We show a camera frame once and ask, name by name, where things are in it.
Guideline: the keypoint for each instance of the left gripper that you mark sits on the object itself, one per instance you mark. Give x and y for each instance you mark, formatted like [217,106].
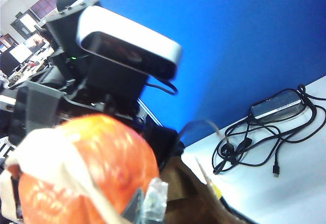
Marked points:
[107,107]

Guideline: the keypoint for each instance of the printed brown paper bag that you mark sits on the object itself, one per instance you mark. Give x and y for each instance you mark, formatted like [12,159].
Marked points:
[188,191]

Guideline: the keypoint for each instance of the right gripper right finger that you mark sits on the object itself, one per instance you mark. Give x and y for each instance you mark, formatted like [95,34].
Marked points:
[155,201]

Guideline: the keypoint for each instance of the black power adapter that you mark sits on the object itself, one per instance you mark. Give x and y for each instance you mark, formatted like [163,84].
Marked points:
[277,105]

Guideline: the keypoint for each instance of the distant computer monitor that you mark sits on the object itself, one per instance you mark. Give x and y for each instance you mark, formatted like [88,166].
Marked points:
[37,43]
[21,53]

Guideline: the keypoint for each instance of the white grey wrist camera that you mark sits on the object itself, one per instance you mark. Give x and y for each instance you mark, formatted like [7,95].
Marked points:
[122,30]

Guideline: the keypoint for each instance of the plastic-wrapped orange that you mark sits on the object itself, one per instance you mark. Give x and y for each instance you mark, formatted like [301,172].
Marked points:
[114,157]

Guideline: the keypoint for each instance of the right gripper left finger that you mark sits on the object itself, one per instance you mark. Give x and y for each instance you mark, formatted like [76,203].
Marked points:
[133,206]

